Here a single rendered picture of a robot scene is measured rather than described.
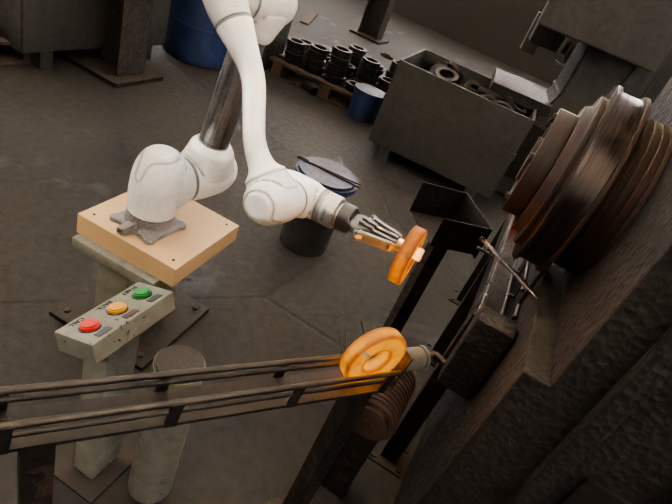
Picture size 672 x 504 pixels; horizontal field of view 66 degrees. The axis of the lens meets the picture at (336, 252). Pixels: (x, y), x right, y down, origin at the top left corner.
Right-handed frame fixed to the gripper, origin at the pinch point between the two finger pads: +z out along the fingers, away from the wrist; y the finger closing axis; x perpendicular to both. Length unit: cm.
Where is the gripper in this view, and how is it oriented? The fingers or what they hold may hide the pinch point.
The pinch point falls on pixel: (409, 249)
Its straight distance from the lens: 130.8
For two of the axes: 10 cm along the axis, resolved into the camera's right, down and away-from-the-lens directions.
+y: -4.2, 3.9, -8.2
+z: 8.6, 4.5, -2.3
